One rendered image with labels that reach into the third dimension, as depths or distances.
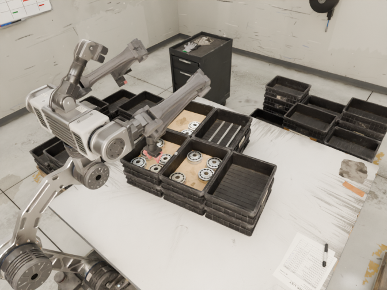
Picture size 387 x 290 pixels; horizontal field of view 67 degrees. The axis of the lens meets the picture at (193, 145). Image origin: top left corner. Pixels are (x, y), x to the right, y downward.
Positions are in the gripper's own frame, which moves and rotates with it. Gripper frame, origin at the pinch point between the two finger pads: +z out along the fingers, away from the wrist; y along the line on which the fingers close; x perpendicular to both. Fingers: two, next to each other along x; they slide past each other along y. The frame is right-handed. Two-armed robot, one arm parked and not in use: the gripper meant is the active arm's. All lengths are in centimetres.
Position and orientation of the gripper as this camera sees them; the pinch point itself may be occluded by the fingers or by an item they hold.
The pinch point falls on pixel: (154, 159)
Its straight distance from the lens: 180.8
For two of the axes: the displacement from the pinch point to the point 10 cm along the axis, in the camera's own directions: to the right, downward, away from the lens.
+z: 0.3, 7.5, 6.6
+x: -5.8, 5.5, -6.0
